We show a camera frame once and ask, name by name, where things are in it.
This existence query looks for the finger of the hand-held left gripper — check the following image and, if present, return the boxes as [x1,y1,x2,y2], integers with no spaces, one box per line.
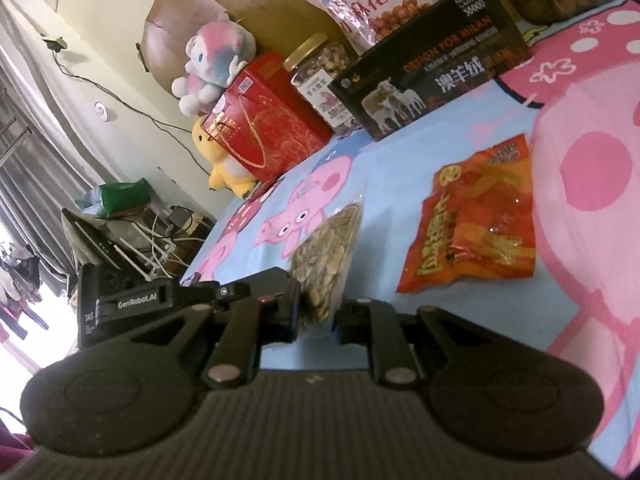
[218,267,297,311]

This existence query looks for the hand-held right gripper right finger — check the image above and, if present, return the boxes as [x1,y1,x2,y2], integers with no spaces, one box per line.
[334,299,511,387]

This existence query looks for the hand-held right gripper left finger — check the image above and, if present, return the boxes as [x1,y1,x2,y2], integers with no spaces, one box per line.
[129,280,302,389]

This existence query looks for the clear seed packet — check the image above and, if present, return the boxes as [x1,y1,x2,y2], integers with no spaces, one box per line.
[286,190,367,339]

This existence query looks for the black flat board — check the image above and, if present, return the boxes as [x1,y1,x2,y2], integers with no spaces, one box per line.
[73,214,123,272]

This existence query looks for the green bag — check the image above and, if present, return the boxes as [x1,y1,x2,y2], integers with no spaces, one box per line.
[75,177,153,220]

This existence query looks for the hanging clothes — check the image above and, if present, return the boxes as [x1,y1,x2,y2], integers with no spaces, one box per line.
[0,240,51,345]

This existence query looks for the yellow plush toy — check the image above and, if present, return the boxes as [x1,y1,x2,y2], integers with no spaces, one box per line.
[192,116,261,198]

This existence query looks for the red gift bag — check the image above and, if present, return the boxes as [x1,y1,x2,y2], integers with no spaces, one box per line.
[199,51,334,184]

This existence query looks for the orange snack packet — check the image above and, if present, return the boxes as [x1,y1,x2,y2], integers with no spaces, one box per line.
[396,133,538,295]

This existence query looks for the magenta cloth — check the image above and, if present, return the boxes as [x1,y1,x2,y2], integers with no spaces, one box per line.
[0,406,34,466]

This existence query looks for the grey curtain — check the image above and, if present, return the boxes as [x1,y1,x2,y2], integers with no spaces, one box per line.
[0,0,121,291]

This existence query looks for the printed blanket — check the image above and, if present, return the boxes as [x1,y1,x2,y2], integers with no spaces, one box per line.
[178,0,640,479]

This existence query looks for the gold-lid nut jar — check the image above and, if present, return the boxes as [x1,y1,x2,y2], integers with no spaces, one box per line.
[283,33,359,136]

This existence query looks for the pink and blue plush toy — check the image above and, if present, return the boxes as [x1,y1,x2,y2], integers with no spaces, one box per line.
[172,14,258,117]

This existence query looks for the black printed box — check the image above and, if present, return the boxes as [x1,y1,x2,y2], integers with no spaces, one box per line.
[328,0,534,142]

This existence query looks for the large cardboard box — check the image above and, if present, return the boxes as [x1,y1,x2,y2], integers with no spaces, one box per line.
[136,0,361,106]

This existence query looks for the pink snack bag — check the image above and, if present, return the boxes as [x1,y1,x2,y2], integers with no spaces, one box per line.
[300,0,462,57]

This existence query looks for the bundle of white cables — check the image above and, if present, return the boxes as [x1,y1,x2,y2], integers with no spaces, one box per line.
[113,210,213,281]

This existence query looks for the black wall cable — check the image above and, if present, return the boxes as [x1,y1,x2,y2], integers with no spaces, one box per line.
[42,35,214,176]

